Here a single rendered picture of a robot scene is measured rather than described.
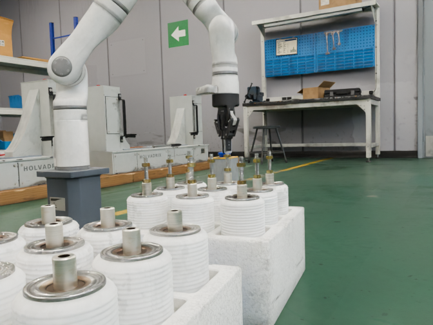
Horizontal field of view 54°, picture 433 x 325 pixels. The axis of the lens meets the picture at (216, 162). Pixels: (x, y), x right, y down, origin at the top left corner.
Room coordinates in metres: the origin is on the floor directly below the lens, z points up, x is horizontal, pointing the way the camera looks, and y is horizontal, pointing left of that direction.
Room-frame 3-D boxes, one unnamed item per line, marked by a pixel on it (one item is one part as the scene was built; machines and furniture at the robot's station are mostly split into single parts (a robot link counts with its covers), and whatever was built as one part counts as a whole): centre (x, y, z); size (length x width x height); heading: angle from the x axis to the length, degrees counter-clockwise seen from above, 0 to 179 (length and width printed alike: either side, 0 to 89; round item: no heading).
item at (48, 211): (0.70, 0.28, 0.26); 0.02 x 0.02 x 0.03
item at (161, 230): (0.62, 0.06, 0.25); 0.08 x 0.08 x 0.01
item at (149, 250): (0.51, 0.11, 0.25); 0.08 x 0.08 x 0.01
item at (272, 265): (1.06, 0.01, 0.09); 0.39 x 0.39 x 0.18; 68
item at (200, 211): (0.95, 0.06, 0.16); 0.10 x 0.10 x 0.18
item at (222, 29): (1.16, -0.03, 0.62); 0.09 x 0.07 x 0.15; 167
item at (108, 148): (4.19, 0.70, 0.45); 1.51 x 0.57 x 0.74; 150
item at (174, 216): (0.62, 0.06, 0.26); 0.02 x 0.02 x 0.03
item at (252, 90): (5.50, -0.52, 0.87); 0.41 x 0.17 x 0.25; 150
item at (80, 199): (1.22, 0.41, 0.15); 0.15 x 0.15 x 0.30; 60
